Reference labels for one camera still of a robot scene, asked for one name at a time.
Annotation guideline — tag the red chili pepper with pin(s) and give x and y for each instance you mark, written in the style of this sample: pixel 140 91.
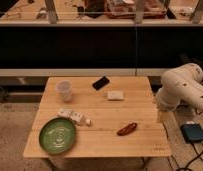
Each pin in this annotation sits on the red chili pepper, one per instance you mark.
pixel 127 129

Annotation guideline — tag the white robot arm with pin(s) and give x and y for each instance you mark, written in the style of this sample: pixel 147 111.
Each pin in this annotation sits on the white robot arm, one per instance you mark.
pixel 181 83

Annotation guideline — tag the black phone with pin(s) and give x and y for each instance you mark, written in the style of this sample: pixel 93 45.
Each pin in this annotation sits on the black phone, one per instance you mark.
pixel 100 83

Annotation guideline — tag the white sponge block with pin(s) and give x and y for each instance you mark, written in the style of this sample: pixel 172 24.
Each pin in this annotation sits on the white sponge block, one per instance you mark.
pixel 115 95

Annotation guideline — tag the translucent plastic cup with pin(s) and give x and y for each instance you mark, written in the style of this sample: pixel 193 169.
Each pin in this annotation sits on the translucent plastic cup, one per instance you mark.
pixel 64 89

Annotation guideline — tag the white squeezed tube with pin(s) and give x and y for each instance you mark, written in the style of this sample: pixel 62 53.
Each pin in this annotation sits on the white squeezed tube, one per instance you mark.
pixel 76 117

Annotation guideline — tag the green ceramic plate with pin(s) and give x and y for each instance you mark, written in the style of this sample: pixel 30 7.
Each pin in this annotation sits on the green ceramic plate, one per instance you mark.
pixel 57 136

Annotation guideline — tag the blue black floor box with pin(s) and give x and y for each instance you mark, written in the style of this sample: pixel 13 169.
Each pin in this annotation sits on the blue black floor box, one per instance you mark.
pixel 192 133

